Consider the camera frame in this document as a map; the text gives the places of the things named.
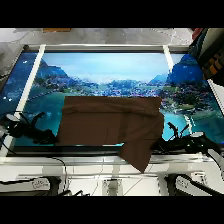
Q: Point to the brown garment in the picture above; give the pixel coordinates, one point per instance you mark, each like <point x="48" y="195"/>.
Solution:
<point x="110" y="121"/>

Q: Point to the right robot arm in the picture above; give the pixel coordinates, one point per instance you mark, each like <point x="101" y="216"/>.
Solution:
<point x="187" y="144"/>

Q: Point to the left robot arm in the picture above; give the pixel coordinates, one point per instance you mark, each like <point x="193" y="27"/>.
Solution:
<point x="39" y="136"/>

